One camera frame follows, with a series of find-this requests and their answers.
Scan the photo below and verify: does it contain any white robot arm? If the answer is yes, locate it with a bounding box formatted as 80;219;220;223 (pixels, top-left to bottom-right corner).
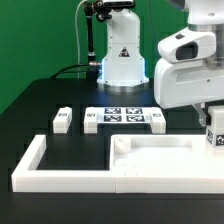
97;0;224;126

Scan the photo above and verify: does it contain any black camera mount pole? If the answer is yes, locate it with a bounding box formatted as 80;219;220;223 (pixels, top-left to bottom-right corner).
84;1;98;81

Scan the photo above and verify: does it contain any white U-shaped frame fence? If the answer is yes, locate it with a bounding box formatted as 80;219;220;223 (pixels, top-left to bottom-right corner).
11;134;224;194

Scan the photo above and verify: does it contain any marker base plate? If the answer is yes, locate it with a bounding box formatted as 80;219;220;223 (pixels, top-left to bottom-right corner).
97;107;149;124

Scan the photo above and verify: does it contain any grey cable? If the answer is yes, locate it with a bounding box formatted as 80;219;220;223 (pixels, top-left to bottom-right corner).
74;0;88;80

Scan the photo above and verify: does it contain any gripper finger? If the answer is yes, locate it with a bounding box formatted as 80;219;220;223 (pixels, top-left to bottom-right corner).
193;104;207;127

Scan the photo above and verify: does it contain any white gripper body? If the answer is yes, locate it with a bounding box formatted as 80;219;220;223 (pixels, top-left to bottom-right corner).
154;28;224;108

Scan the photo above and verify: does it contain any black cable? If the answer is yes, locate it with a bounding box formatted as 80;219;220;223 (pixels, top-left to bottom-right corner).
50;63;101;80

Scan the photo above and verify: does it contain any white desk top tray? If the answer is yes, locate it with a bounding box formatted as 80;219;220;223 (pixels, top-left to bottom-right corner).
109;134;224;194

